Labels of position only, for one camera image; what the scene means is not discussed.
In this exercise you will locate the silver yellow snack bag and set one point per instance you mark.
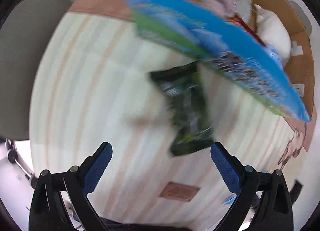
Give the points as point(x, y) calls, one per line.
point(242, 9)

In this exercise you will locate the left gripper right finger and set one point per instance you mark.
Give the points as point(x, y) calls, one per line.
point(274, 210)

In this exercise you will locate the green seaweed snack bag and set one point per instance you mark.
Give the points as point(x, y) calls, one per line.
point(186, 100)

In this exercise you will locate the cardboard milk box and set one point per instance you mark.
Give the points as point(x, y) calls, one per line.
point(186, 26)

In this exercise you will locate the dark fleece clothing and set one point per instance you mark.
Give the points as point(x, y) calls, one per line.
point(113, 225)

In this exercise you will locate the red snack packet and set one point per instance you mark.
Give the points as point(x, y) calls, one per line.
point(239, 22)

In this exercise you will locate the blue tissue pack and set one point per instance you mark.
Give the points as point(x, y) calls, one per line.
point(274, 55)

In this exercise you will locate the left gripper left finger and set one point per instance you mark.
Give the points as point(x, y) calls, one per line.
point(48, 212)

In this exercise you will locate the white soft mask bundle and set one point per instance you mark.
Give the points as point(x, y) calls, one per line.
point(271, 31)

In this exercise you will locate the lilac soft cloth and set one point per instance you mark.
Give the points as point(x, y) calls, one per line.
point(222, 8)

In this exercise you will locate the striped table mat with cat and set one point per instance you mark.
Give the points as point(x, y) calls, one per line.
point(91, 86)

